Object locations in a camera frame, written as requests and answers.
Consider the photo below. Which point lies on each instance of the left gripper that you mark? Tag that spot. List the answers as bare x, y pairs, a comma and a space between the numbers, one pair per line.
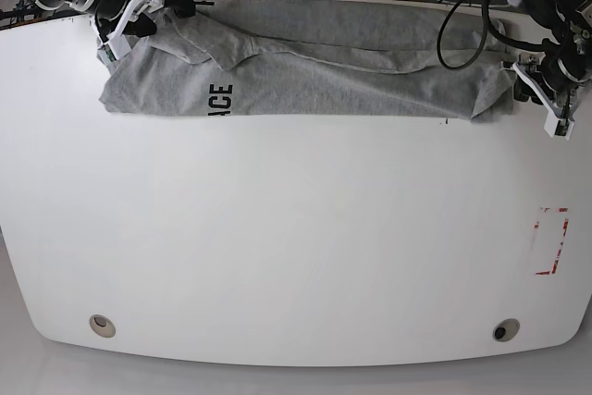
560, 79

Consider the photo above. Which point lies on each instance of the right table grommet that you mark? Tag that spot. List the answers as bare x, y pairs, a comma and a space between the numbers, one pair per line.
506, 330

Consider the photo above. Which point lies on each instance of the red tape rectangle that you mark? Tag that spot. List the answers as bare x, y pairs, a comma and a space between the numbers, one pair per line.
548, 240

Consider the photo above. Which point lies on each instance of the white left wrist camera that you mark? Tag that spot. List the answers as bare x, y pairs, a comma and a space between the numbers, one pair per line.
556, 126

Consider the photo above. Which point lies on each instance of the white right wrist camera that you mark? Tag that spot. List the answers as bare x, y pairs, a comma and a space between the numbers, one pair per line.
116, 45

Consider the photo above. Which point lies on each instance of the left table grommet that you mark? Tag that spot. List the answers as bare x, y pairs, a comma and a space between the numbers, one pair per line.
102, 326

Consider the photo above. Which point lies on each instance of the grey T-shirt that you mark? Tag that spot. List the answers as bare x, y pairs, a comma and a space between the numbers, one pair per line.
313, 57

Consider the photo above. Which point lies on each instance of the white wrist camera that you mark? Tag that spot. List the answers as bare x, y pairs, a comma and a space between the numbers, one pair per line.
116, 45
556, 126

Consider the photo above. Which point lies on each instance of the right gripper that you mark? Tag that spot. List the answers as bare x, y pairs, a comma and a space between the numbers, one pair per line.
114, 18

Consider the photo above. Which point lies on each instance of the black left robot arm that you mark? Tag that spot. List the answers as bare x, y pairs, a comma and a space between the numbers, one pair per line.
568, 20

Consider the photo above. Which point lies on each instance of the table grommet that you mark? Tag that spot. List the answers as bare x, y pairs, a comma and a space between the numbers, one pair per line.
506, 330
102, 326

